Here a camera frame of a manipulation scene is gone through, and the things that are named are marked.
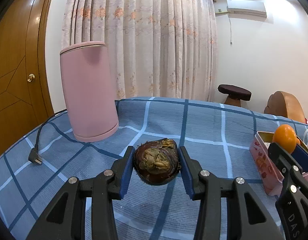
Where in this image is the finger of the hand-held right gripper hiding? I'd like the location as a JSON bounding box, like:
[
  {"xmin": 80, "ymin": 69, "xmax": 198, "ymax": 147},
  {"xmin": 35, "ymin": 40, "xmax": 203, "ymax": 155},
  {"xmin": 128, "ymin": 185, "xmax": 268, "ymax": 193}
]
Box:
[
  {"xmin": 268, "ymin": 142, "xmax": 308, "ymax": 240},
  {"xmin": 292, "ymin": 144, "xmax": 308, "ymax": 178}
]

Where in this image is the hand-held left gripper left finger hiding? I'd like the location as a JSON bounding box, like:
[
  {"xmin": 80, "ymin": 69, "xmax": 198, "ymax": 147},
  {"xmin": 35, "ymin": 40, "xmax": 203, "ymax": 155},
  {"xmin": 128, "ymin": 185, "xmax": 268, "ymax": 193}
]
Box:
[{"xmin": 27, "ymin": 146, "xmax": 135, "ymax": 240}]

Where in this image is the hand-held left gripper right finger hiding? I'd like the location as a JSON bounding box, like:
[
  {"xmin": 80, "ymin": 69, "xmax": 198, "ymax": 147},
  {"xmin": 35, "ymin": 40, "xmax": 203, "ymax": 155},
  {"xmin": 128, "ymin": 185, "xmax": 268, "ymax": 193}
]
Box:
[{"xmin": 178, "ymin": 146, "xmax": 279, "ymax": 240}]

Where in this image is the pink tin box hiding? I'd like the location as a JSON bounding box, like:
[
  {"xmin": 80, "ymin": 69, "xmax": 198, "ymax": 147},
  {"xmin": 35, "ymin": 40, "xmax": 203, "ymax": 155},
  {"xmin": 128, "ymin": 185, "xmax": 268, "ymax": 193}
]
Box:
[{"xmin": 249, "ymin": 131, "xmax": 308, "ymax": 196}]

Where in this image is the small smooth orange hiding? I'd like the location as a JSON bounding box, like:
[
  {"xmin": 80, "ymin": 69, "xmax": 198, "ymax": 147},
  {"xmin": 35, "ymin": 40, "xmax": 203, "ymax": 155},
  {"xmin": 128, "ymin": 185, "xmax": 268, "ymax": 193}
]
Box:
[{"xmin": 272, "ymin": 124, "xmax": 297, "ymax": 154}]

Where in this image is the dark brown water chestnut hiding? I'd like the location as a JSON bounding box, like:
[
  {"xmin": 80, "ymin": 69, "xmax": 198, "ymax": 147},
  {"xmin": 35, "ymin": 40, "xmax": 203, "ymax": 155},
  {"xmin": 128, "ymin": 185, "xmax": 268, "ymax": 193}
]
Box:
[{"xmin": 133, "ymin": 138, "xmax": 181, "ymax": 186}]

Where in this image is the blue checked tablecloth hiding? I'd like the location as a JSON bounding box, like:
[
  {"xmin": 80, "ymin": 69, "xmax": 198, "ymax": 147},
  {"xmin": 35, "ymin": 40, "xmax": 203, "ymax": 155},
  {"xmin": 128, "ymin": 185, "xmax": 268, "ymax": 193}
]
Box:
[{"xmin": 0, "ymin": 96, "xmax": 308, "ymax": 240}]

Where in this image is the brown leather armchair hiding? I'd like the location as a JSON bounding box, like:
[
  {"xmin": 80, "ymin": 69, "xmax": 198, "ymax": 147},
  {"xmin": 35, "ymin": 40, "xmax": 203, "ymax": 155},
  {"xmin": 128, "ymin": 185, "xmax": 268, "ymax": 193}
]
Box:
[{"xmin": 264, "ymin": 91, "xmax": 305, "ymax": 124}]

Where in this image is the round stool with dark cushion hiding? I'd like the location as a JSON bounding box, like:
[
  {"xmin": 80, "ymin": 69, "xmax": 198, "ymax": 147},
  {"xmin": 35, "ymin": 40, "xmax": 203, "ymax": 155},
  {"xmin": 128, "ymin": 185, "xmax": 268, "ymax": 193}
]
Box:
[{"xmin": 217, "ymin": 84, "xmax": 252, "ymax": 107}]

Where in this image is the pink electric kettle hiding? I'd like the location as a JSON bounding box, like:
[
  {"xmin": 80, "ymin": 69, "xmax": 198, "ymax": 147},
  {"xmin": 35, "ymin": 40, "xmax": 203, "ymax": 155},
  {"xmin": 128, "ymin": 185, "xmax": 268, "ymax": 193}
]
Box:
[{"xmin": 60, "ymin": 41, "xmax": 119, "ymax": 143}]

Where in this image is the pink floral curtain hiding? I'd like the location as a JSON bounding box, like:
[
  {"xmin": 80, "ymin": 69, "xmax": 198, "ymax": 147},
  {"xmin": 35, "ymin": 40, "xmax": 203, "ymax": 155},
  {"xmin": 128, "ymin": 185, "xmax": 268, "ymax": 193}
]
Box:
[{"xmin": 60, "ymin": 0, "xmax": 218, "ymax": 103}]

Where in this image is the white air conditioner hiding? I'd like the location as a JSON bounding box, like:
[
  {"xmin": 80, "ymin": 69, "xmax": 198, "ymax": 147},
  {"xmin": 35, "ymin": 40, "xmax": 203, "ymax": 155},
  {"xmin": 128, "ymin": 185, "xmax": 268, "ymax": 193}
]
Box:
[{"xmin": 226, "ymin": 0, "xmax": 267, "ymax": 18}]

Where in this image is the wooden door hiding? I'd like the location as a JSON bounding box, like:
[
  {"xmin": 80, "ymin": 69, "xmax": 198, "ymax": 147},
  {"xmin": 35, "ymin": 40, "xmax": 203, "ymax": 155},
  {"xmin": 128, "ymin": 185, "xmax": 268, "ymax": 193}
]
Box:
[{"xmin": 0, "ymin": 0, "xmax": 57, "ymax": 160}]

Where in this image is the black power cord with plug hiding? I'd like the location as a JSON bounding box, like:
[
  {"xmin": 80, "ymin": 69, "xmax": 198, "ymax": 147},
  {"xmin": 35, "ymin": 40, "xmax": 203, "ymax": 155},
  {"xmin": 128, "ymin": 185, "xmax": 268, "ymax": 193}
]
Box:
[{"xmin": 28, "ymin": 109, "xmax": 68, "ymax": 165}]

